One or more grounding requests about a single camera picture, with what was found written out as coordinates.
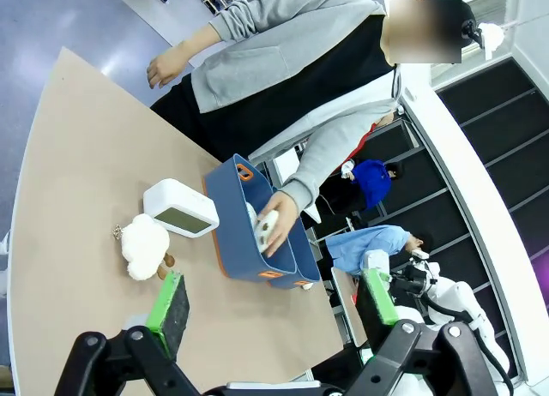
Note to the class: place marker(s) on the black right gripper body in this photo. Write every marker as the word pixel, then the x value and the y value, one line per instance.
pixel 414 280

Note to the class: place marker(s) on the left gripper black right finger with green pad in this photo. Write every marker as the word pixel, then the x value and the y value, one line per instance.
pixel 379 301

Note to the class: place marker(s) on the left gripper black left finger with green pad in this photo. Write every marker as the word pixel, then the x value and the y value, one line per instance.
pixel 168 310

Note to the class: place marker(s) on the white round clock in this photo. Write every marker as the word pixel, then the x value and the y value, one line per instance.
pixel 266 231

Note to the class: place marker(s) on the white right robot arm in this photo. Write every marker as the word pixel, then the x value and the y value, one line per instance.
pixel 454 310

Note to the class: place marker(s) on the person's left forearm, grey sleeve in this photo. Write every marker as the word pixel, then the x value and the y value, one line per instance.
pixel 317 156

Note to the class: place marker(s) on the person's right forearm, grey sleeve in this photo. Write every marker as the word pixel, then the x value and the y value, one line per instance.
pixel 240 19

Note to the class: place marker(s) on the white square digital clock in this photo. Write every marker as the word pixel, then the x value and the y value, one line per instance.
pixel 180 207

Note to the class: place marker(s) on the white clock in basket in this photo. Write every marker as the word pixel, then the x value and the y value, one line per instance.
pixel 251 215

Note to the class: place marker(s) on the person's left hand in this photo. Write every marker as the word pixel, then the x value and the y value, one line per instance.
pixel 284 218

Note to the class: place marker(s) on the person's right hand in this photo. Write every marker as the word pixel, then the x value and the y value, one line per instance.
pixel 165 68

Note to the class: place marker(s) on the brown background table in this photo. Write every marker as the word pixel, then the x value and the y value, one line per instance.
pixel 345 306

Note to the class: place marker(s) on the bystander in light blue shirt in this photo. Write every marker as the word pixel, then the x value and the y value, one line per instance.
pixel 369 248

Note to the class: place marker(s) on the white fluffy sheep plush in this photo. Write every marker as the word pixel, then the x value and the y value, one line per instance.
pixel 143 246

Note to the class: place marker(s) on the bystander in blue hoodie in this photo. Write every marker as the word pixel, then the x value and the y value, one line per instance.
pixel 371 184

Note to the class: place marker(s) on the person's torso, grey cardigan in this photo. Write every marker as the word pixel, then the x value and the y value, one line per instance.
pixel 291 66

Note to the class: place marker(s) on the person's head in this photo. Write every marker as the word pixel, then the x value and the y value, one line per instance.
pixel 426 29

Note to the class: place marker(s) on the black head-mounted camera rig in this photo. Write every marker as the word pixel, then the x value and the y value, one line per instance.
pixel 472 23

